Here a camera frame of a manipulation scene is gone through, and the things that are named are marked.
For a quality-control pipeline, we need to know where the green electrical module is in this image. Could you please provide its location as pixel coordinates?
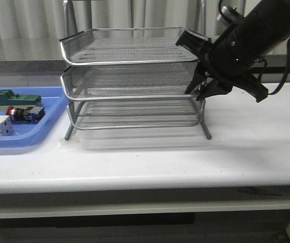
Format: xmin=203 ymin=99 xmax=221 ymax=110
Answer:
xmin=0 ymin=89 xmax=42 ymax=111

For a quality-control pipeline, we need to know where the grey stone counter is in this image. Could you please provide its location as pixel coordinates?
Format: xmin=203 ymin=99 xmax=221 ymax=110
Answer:
xmin=0 ymin=34 xmax=290 ymax=75

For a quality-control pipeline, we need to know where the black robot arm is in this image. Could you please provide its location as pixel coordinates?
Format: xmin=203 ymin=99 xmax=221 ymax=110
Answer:
xmin=176 ymin=1 xmax=290 ymax=102

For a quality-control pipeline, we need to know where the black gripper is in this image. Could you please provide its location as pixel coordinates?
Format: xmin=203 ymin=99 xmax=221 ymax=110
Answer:
xmin=176 ymin=30 xmax=268 ymax=102

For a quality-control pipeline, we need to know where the red emergency push button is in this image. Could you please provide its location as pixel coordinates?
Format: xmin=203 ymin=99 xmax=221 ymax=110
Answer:
xmin=6 ymin=106 xmax=46 ymax=124

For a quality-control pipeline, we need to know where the blue plastic tray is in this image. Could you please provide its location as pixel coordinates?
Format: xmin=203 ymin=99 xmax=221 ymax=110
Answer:
xmin=0 ymin=86 xmax=68 ymax=148

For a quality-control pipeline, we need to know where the grey curtain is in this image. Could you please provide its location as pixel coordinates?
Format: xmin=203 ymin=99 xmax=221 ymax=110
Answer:
xmin=0 ymin=0 xmax=290 ymax=61

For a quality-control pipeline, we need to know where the grey metal rack frame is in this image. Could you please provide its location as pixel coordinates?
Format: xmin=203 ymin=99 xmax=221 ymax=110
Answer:
xmin=63 ymin=1 xmax=212 ymax=141

